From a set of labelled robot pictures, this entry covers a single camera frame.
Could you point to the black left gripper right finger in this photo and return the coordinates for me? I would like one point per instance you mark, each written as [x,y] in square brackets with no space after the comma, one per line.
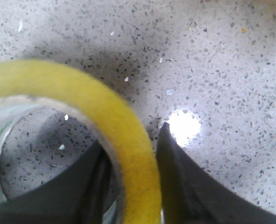
[191,196]

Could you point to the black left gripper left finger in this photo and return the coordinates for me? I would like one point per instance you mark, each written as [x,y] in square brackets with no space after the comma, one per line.
[76,196]

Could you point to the yellow clear tape roll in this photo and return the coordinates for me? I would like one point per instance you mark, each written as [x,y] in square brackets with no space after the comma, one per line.
[118,128]

